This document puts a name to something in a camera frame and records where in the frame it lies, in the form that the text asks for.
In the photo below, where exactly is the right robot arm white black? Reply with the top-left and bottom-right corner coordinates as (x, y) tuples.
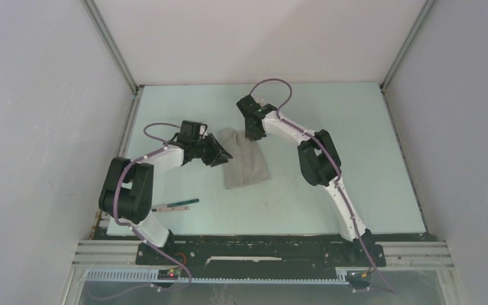
(236, 95), (374, 266)

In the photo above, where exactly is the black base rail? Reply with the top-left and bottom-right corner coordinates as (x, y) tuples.
(135, 234), (386, 280)

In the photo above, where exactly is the aluminium frame post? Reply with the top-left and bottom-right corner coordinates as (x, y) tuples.
(81, 0), (140, 94)
(380, 0), (437, 94)

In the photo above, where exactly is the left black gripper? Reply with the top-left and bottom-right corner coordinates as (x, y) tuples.
(191, 133), (232, 168)

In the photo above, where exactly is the white slotted cable duct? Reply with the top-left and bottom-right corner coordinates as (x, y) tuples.
(86, 268), (370, 285)

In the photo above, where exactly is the left aluminium frame post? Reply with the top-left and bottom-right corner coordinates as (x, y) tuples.
(81, 0), (140, 94)

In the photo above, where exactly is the grey cloth napkin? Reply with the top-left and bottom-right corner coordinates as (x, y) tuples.
(219, 128), (271, 190)

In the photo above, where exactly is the right aluminium frame post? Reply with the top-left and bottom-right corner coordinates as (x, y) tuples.
(380, 0), (437, 94)

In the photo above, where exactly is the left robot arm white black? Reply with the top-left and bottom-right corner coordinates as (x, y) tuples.
(98, 120), (232, 265)

